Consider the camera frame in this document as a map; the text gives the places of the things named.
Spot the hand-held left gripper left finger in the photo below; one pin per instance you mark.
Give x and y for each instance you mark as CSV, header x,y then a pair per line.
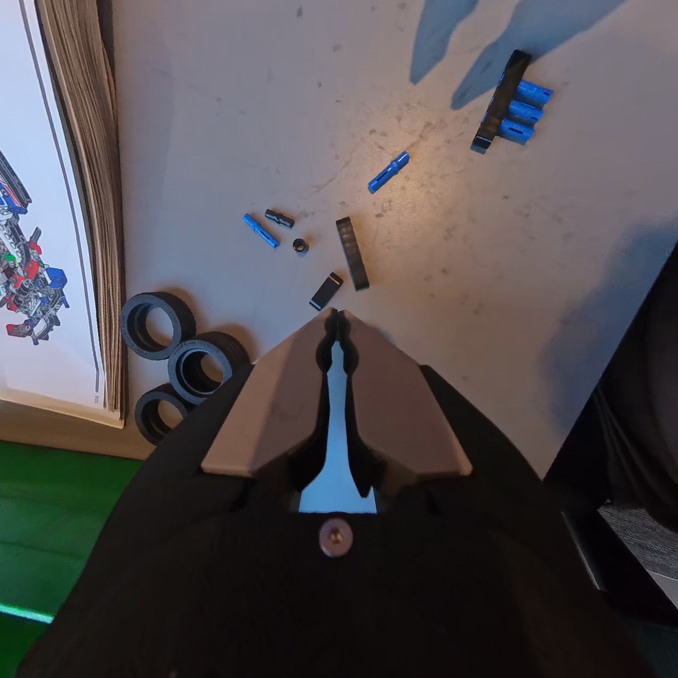
x,y
265,418

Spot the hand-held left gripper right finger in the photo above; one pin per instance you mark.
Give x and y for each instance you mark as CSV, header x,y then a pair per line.
x,y
408,418

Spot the short black toy beam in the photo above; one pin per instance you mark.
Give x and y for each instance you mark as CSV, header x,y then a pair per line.
x,y
327,290

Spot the long black toy beam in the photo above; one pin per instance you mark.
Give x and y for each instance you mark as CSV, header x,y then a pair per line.
x,y
352,254
503,100

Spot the white desk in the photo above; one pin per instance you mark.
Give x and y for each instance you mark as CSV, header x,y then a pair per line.
x,y
476,318

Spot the group of black rubber tyres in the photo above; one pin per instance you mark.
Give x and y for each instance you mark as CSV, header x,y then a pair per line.
x,y
233,349

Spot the black rubber toy tire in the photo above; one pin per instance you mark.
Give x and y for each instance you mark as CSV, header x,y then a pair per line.
x,y
183,318
142,418

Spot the black toy bushing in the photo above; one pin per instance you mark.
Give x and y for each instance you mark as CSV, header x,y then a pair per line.
x,y
300,250

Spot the black toy connector pin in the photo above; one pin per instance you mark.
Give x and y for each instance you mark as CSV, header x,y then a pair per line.
x,y
279,217

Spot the green plastic bin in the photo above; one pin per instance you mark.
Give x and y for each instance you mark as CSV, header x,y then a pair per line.
x,y
53,503

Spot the person's brown sweater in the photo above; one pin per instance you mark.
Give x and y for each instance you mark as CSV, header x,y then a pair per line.
x,y
651,397

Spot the open instruction booklet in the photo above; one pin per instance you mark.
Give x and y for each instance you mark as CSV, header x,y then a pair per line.
x,y
42,159

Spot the black metal frame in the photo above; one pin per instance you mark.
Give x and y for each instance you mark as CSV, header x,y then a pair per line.
x,y
577,508

